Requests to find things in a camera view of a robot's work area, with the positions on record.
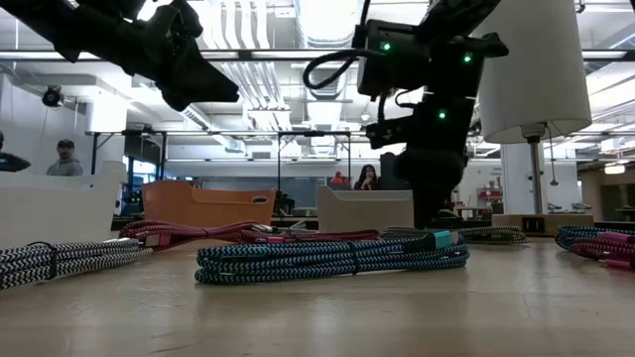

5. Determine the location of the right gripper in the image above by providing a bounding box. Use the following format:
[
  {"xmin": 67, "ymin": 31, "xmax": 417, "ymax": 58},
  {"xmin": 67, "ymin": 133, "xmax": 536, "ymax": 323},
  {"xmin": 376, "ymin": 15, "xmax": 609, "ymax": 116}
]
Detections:
[{"xmin": 395, "ymin": 143, "xmax": 470, "ymax": 230}]

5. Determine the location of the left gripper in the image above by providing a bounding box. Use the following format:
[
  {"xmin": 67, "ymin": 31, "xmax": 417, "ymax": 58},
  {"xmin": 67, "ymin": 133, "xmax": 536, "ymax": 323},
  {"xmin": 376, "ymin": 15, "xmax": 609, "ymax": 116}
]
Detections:
[{"xmin": 114, "ymin": 0, "xmax": 240, "ymax": 113}]

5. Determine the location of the black-white braided USB cable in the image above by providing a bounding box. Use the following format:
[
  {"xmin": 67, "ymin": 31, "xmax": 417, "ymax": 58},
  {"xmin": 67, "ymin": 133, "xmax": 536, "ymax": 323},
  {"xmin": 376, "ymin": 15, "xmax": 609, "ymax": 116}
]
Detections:
[
  {"xmin": 380, "ymin": 225, "xmax": 528, "ymax": 246},
  {"xmin": 0, "ymin": 237, "xmax": 154, "ymax": 292}
]

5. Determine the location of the pink braided USB cable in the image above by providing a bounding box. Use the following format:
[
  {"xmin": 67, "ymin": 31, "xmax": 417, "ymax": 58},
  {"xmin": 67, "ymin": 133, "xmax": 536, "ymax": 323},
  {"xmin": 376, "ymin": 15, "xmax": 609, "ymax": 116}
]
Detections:
[
  {"xmin": 241, "ymin": 228, "xmax": 381, "ymax": 246},
  {"xmin": 118, "ymin": 219, "xmax": 262, "ymax": 250},
  {"xmin": 569, "ymin": 236, "xmax": 635, "ymax": 272}
]

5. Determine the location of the beige plastic bin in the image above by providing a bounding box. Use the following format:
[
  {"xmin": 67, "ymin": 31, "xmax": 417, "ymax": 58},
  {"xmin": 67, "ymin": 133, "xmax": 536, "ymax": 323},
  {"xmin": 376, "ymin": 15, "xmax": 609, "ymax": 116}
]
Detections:
[{"xmin": 316, "ymin": 184, "xmax": 416, "ymax": 234}]

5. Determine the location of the person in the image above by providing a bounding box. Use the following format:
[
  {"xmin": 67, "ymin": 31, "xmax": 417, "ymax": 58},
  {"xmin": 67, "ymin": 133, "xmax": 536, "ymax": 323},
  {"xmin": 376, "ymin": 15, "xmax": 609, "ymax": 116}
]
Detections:
[
  {"xmin": 46, "ymin": 139, "xmax": 84, "ymax": 178},
  {"xmin": 0, "ymin": 130, "xmax": 32, "ymax": 174},
  {"xmin": 352, "ymin": 164, "xmax": 381, "ymax": 192}
]

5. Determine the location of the metal lamp pole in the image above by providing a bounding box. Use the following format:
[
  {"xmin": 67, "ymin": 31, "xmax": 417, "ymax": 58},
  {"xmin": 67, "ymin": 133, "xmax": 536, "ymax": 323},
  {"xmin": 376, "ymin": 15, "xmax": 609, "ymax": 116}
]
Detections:
[{"xmin": 520, "ymin": 122, "xmax": 548, "ymax": 216}]

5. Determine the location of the orange plastic bin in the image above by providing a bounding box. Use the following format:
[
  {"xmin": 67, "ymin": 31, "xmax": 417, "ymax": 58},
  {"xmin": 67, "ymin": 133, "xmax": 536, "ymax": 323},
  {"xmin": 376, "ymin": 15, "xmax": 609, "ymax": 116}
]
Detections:
[{"xmin": 142, "ymin": 178, "xmax": 278, "ymax": 229}]

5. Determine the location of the wooden lamp base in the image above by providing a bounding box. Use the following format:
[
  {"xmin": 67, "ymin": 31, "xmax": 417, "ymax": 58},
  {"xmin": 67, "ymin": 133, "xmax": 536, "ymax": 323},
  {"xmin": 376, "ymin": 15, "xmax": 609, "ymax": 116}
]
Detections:
[{"xmin": 490, "ymin": 212, "xmax": 595, "ymax": 238}]

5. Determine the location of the white lamp shade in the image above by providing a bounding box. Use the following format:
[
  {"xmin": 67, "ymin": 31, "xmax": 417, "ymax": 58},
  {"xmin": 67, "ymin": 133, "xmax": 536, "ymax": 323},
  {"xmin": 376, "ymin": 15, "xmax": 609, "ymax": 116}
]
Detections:
[{"xmin": 476, "ymin": 0, "xmax": 593, "ymax": 146}]

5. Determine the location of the white plastic bin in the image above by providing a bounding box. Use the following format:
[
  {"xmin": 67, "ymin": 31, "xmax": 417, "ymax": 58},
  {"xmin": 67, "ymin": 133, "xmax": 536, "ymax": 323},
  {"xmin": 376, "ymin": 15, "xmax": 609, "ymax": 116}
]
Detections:
[{"xmin": 0, "ymin": 161, "xmax": 129, "ymax": 249}]

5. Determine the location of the black background workstation frame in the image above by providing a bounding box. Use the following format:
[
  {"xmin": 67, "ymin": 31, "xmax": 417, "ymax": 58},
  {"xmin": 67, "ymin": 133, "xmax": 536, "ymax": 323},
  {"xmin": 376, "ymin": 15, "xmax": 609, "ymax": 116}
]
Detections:
[{"xmin": 87, "ymin": 128, "xmax": 354, "ymax": 192}]

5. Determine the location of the wall security camera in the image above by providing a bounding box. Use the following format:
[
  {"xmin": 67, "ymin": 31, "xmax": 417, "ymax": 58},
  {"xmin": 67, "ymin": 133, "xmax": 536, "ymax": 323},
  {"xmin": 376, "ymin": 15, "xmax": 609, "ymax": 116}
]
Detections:
[{"xmin": 41, "ymin": 84, "xmax": 64, "ymax": 109}]

